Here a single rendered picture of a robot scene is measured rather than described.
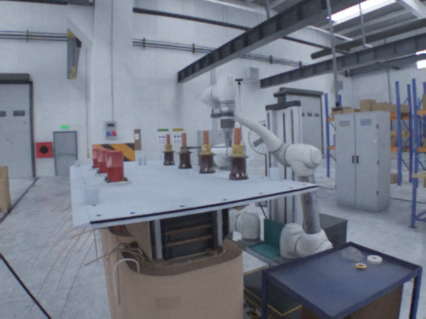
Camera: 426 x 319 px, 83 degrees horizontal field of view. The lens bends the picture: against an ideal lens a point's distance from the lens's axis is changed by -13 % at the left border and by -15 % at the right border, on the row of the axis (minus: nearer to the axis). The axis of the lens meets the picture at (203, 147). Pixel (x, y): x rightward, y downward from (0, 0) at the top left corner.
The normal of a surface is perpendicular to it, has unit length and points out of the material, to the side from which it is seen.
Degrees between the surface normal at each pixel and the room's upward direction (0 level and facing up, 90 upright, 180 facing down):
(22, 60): 90
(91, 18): 90
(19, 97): 90
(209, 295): 90
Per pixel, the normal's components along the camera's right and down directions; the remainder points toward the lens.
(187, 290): 0.48, 0.01
